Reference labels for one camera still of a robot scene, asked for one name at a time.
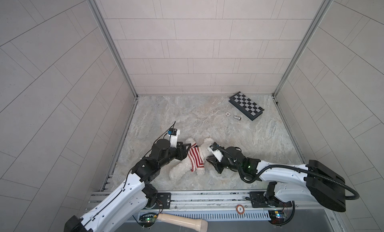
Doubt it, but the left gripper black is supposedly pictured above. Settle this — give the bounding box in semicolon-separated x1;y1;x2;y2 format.
156;142;192;170

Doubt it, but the red white striped sweater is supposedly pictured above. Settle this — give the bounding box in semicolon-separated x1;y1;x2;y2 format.
188;143;205;175

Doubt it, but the white teddy bear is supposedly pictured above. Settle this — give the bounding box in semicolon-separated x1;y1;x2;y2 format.
169;138;214;181

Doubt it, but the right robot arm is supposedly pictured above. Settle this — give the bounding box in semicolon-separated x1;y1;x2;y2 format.
207;143;360;212

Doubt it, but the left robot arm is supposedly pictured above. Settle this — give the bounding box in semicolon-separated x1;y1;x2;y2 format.
64;139;193;232

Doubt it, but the round red white sticker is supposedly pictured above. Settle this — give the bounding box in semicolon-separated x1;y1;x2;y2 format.
236;205;245;215

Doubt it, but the small metal cylinder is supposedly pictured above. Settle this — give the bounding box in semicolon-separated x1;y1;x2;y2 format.
234;115;242;121

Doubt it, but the black white checkerboard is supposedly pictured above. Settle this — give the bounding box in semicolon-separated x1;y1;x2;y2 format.
229;91;264;121

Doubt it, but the right green circuit board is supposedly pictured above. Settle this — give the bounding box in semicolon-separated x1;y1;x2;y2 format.
268;211;286;225

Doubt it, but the green circuit board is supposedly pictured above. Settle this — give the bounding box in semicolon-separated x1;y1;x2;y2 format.
139;213;158;228
268;211;286;225

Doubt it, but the left green circuit board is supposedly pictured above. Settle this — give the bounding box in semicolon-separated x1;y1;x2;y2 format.
139;213;158;228

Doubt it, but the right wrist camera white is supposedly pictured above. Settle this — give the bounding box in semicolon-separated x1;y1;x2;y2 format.
208;143;224;162

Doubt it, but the aluminium front rail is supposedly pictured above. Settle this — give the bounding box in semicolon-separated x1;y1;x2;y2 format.
80;188;340;222

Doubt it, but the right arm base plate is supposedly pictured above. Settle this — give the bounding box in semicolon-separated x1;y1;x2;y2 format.
245;192;292;208

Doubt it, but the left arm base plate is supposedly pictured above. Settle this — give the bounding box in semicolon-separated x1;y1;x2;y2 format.
145;193;172;210

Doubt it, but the beige wooden handle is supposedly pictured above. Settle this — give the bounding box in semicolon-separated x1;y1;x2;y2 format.
157;213;208;232

